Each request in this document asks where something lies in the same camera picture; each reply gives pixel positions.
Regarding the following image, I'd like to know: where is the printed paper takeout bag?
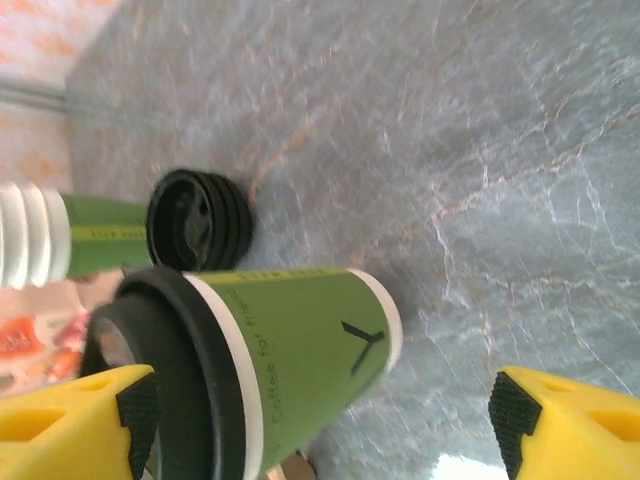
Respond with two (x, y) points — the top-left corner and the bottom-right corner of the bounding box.
(0, 269), (126, 396)

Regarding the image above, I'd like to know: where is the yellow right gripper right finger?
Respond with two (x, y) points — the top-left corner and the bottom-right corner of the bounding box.
(488, 365), (640, 480)

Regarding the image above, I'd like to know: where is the green paper coffee cup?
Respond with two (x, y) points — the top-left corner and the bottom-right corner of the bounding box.
(182, 267), (404, 480)
(0, 182), (154, 290)

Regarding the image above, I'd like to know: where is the white paper napkin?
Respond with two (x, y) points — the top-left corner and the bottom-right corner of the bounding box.
(434, 452), (506, 480)

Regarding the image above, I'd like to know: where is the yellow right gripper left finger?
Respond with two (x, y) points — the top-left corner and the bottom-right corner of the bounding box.
(0, 363), (162, 480)

